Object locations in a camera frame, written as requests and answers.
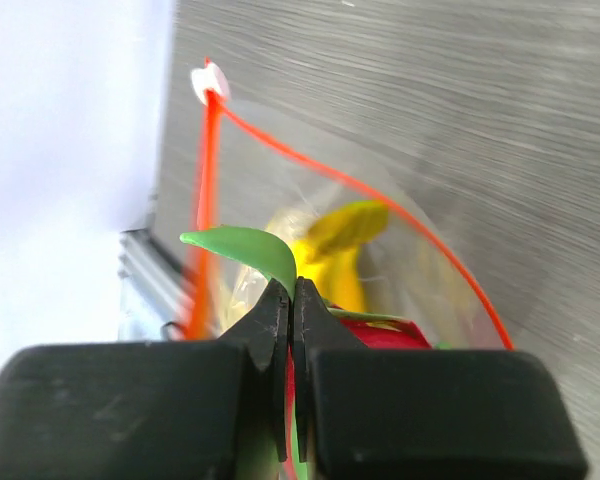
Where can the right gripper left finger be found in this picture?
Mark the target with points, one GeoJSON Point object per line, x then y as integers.
{"type": "Point", "coordinates": [151, 410]}

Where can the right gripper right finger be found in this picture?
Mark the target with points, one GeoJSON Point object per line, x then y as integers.
{"type": "Point", "coordinates": [430, 415]}

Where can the yellow fake banana bunch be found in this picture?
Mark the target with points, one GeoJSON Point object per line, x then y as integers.
{"type": "Point", "coordinates": [326, 248]}

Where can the clear orange zip top bag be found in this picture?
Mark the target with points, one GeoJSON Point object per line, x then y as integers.
{"type": "Point", "coordinates": [272, 201]}

